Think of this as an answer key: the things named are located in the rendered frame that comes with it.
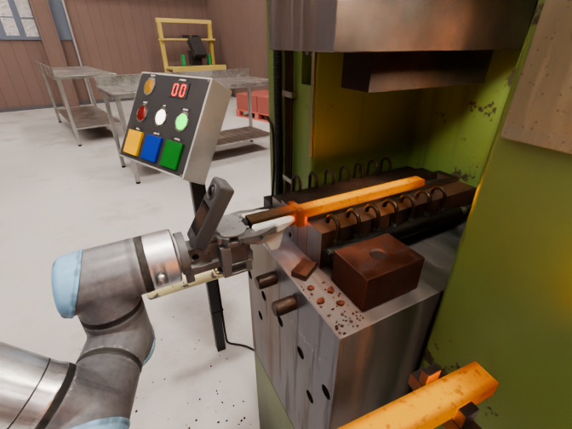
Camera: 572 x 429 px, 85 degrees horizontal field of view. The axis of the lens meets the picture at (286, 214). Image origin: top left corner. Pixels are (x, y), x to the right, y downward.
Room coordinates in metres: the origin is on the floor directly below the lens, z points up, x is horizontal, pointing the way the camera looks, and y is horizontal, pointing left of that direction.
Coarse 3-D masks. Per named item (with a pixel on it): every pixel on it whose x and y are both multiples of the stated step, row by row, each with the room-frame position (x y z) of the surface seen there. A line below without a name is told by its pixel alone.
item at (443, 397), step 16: (464, 368) 0.22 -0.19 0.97; (480, 368) 0.22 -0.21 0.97; (432, 384) 0.20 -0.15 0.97; (448, 384) 0.20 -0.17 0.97; (464, 384) 0.20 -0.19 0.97; (480, 384) 0.20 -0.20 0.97; (496, 384) 0.20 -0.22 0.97; (400, 400) 0.18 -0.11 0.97; (416, 400) 0.18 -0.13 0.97; (432, 400) 0.18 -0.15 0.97; (448, 400) 0.18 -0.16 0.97; (464, 400) 0.18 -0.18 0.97; (480, 400) 0.19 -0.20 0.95; (368, 416) 0.17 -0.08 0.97; (384, 416) 0.17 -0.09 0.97; (400, 416) 0.17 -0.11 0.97; (416, 416) 0.17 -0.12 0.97; (432, 416) 0.17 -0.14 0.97; (448, 416) 0.17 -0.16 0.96
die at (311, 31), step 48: (288, 0) 0.57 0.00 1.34; (336, 0) 0.46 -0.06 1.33; (384, 0) 0.49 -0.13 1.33; (432, 0) 0.53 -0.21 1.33; (480, 0) 0.58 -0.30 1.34; (528, 0) 0.64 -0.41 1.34; (288, 48) 0.57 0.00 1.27; (336, 48) 0.46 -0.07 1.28; (384, 48) 0.49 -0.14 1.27; (432, 48) 0.54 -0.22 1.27; (480, 48) 0.59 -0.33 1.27
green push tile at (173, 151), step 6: (168, 144) 0.86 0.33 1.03; (174, 144) 0.84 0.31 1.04; (180, 144) 0.83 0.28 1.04; (168, 150) 0.85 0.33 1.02; (174, 150) 0.83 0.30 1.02; (180, 150) 0.82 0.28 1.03; (162, 156) 0.85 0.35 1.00; (168, 156) 0.84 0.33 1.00; (174, 156) 0.82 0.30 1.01; (180, 156) 0.82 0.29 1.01; (162, 162) 0.84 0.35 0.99; (168, 162) 0.83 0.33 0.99; (174, 162) 0.81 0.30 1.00; (174, 168) 0.80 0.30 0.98
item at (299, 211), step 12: (396, 180) 0.65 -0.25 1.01; (408, 180) 0.65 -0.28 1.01; (420, 180) 0.65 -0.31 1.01; (348, 192) 0.59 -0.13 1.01; (360, 192) 0.59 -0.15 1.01; (372, 192) 0.59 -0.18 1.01; (384, 192) 0.60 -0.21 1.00; (288, 204) 0.53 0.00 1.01; (300, 204) 0.53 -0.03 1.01; (312, 204) 0.53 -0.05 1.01; (324, 204) 0.53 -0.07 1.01; (336, 204) 0.54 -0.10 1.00; (252, 216) 0.48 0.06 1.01; (264, 216) 0.48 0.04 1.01; (276, 216) 0.48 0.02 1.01; (300, 216) 0.50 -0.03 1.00
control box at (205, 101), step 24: (144, 72) 1.08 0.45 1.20; (144, 96) 1.03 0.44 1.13; (168, 96) 0.96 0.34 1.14; (192, 96) 0.90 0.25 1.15; (216, 96) 0.89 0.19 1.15; (144, 120) 0.98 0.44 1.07; (168, 120) 0.91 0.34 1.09; (192, 120) 0.86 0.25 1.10; (216, 120) 0.89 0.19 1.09; (192, 144) 0.82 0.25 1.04; (168, 168) 0.83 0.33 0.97; (192, 168) 0.80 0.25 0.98
